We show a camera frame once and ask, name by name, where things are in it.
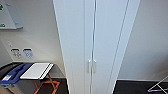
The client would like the white wardrobe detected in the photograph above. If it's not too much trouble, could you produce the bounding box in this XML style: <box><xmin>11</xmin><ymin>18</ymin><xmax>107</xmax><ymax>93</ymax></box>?
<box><xmin>52</xmin><ymin>0</ymin><xmax>141</xmax><ymax>94</ymax></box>

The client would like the white wall sign blue icon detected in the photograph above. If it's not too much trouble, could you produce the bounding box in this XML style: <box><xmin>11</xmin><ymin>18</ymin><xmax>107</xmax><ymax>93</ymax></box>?
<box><xmin>22</xmin><ymin>48</ymin><xmax>35</xmax><ymax>59</ymax></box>

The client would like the black stand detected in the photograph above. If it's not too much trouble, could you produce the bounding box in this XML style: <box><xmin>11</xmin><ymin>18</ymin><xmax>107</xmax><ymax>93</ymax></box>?
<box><xmin>0</xmin><ymin>62</ymin><xmax>21</xmax><ymax>74</ymax></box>

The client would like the white door handle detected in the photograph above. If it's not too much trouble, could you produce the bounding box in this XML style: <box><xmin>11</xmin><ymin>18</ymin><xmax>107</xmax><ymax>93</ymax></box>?
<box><xmin>92</xmin><ymin>59</ymin><xmax>97</xmax><ymax>74</ymax></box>
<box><xmin>87</xmin><ymin>59</ymin><xmax>92</xmax><ymax>74</ymax></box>

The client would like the white wall sign dark icon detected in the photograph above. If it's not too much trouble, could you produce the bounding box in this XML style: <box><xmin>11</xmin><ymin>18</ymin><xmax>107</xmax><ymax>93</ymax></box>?
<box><xmin>10</xmin><ymin>48</ymin><xmax>22</xmax><ymax>60</ymax></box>

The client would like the white wardrobe door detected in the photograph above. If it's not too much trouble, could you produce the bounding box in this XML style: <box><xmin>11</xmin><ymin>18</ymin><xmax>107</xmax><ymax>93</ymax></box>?
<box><xmin>90</xmin><ymin>0</ymin><xmax>129</xmax><ymax>94</ymax></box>
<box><xmin>53</xmin><ymin>0</ymin><xmax>96</xmax><ymax>94</ymax></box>

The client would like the white wall switch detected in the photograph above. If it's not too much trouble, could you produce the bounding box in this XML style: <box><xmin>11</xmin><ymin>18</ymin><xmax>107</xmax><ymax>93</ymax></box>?
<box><xmin>6</xmin><ymin>40</ymin><xmax>13</xmax><ymax>48</ymax></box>

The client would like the white wall box green print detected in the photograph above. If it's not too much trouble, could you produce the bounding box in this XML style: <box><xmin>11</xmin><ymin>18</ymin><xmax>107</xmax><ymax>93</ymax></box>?
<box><xmin>0</xmin><ymin>3</ymin><xmax>24</xmax><ymax>31</ymax></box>

